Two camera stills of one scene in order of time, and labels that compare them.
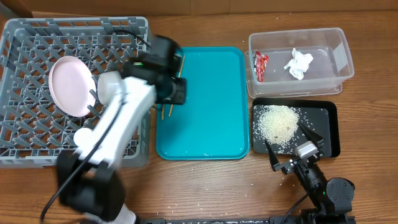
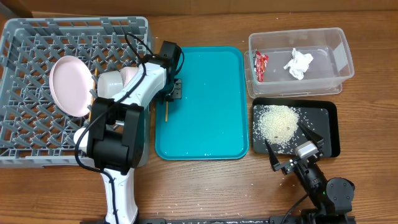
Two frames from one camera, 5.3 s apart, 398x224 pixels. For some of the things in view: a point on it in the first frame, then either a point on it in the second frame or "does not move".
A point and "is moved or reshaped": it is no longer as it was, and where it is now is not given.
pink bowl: x=110 y=86 is moved or reshaped
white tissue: x=299 y=63 does not move
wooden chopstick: x=179 y=76 → x=166 y=111
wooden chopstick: x=163 y=110 → x=93 y=94
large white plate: x=72 y=86 does not move
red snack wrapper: x=260 y=63 does not move
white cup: x=83 y=137 does not move
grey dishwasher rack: x=34 y=130 does not move
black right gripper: x=276 y=165 does not move
